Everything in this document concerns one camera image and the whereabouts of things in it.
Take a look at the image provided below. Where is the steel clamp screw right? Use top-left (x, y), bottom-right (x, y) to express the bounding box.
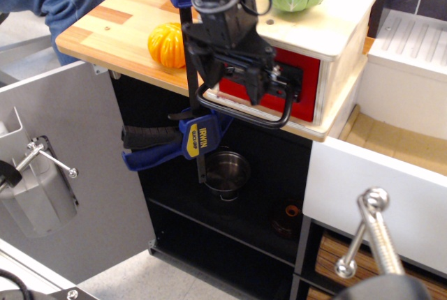
top-left (335, 186), bottom-right (405, 279)

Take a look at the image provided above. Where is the light plywood box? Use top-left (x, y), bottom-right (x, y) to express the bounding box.
top-left (197, 0), bottom-right (384, 142)

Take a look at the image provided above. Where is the small steel pot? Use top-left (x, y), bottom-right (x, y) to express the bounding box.
top-left (205, 146), bottom-right (251, 202)

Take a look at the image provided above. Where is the steel clamp screw left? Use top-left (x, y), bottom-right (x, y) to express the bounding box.
top-left (15, 142), bottom-right (79, 179)

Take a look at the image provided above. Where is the wicker basket drawer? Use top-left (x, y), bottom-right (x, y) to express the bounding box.
top-left (315, 231), bottom-right (446, 300)

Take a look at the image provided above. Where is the white toy sink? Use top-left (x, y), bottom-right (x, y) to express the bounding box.
top-left (303, 10), bottom-right (446, 276)

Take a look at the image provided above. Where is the blue Irwin bar clamp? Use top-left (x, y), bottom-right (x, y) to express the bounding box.
top-left (122, 0), bottom-right (232, 183)

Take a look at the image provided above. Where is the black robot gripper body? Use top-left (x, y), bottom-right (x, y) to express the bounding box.
top-left (182, 5), bottom-right (274, 70)

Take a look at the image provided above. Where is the orange toy pumpkin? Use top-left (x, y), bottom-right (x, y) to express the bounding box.
top-left (147, 22), bottom-right (186, 68)

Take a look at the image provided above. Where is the grey cabinet door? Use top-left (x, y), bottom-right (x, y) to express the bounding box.
top-left (1, 62), bottom-right (154, 283)

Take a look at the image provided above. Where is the steel clamp screw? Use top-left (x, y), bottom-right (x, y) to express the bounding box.
top-left (15, 142), bottom-right (79, 179)
top-left (335, 186), bottom-right (405, 279)

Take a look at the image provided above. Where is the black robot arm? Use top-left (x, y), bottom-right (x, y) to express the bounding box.
top-left (182, 0), bottom-right (275, 105)

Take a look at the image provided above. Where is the brown glass jar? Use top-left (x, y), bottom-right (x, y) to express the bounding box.
top-left (270, 200), bottom-right (302, 239)

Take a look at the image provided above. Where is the black cable bottom left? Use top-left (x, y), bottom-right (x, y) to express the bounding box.
top-left (0, 268), bottom-right (36, 300)

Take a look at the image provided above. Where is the red front wooden drawer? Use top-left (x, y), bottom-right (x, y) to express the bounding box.
top-left (195, 47), bottom-right (321, 130)

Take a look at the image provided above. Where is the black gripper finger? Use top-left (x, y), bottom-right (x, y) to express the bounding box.
top-left (244, 66), bottom-right (275, 105)
top-left (188, 47), bottom-right (226, 88)

